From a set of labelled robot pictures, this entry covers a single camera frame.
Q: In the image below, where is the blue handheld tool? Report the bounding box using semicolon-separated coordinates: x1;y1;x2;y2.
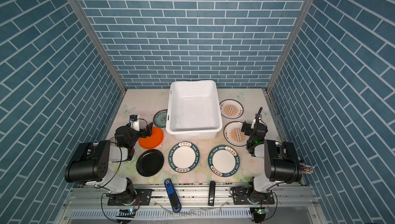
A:
164;178;182;213

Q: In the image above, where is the green blue floral plate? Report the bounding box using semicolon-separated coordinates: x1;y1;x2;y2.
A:
153;109;167;128

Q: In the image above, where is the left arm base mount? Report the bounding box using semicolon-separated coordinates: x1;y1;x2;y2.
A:
106;189;152;207

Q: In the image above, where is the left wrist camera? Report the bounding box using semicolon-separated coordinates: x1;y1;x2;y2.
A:
129;115;140;131

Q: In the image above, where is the orange plastic plate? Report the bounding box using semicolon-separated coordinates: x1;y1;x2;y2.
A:
138;127;164;150

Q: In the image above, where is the aluminium rail frame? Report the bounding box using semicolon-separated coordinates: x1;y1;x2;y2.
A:
55;183;326;224

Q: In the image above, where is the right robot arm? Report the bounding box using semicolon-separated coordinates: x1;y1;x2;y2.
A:
241;121;302;195

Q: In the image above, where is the pink pen cup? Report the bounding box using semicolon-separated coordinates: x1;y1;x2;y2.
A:
300;163;314;174

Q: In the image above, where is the green rimmed white plate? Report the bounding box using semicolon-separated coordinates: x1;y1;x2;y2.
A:
168;141;200;173
207;145;240;178

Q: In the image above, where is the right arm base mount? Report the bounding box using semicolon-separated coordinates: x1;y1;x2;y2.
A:
229;187;275;205

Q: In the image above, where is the orange sunburst plate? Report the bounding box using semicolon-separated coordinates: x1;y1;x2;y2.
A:
220;99;244;119
223;121;249;147

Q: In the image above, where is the black handheld device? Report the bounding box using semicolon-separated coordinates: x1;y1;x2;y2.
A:
208;181;216;207

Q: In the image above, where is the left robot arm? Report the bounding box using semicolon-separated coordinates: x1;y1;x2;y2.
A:
64;123;153;198

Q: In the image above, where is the white plastic bin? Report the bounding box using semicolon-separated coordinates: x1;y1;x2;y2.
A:
166;80;223;141

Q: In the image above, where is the black plate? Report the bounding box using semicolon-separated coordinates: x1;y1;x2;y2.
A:
136;149;164;177

